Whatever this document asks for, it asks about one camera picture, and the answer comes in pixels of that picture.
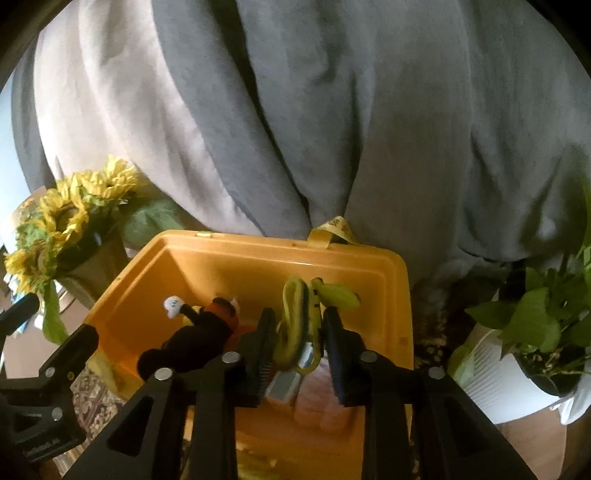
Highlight grey small object in bin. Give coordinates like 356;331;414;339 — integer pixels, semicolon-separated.
266;342;314;410

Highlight white plant pot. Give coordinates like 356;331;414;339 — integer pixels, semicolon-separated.
448;324;559;424

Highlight sunflower bouquet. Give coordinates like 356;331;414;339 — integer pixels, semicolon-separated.
4;156;184;345

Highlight pink soft object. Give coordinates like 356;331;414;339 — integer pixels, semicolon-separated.
266;359;355;434

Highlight orange plastic storage bin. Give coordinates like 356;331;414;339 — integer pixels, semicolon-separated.
86;230;413;479

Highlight grey curtain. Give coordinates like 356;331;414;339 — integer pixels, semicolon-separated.
1;1;590;281

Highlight black plush toy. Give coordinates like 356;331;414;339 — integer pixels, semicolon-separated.
136;296;247;381

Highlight patterned rug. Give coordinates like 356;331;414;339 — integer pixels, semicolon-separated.
53;367;125;477

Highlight green potted plant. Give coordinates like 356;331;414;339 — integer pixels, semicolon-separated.
464;184;591;398

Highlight white sheer curtain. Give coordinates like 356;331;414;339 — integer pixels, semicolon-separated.
34;1;260;235

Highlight grey ribbed vase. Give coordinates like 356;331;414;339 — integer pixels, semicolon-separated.
56;233;129;310

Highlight yellow green band toy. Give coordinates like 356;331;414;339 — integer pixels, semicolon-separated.
273;276;361;376

